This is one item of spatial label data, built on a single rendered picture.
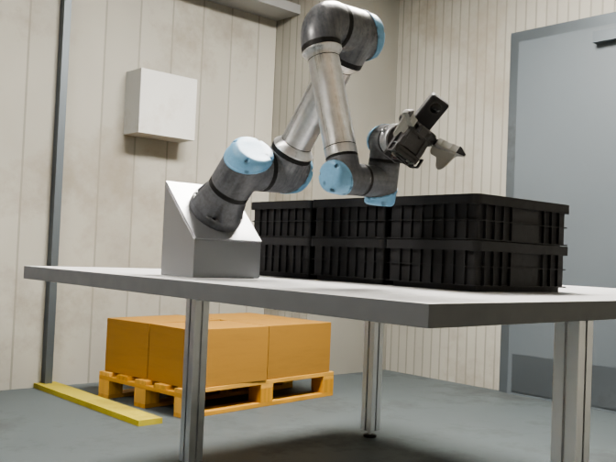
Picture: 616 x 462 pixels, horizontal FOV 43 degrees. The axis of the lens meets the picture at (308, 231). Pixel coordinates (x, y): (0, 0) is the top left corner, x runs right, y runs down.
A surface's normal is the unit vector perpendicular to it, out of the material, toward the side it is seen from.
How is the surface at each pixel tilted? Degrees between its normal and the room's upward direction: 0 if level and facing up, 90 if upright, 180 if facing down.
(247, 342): 90
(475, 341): 90
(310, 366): 90
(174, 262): 90
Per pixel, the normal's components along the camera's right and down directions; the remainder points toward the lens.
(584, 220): -0.74, -0.05
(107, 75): 0.67, 0.00
